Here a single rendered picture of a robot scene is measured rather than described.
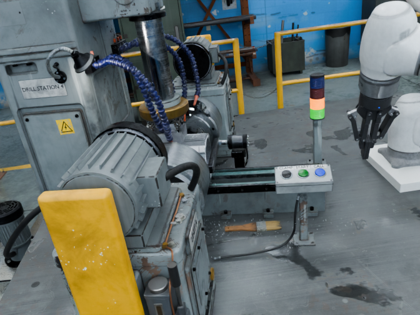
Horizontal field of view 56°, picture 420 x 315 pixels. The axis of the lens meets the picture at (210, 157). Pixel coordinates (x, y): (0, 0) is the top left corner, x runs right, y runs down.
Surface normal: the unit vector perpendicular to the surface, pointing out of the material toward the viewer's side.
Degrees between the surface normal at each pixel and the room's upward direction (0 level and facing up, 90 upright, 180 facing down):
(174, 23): 90
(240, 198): 90
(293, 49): 90
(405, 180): 1
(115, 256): 90
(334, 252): 0
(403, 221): 0
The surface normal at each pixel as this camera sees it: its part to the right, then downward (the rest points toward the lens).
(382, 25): -0.70, 0.36
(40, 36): -0.11, 0.44
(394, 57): -0.42, 0.67
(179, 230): -0.12, -0.89
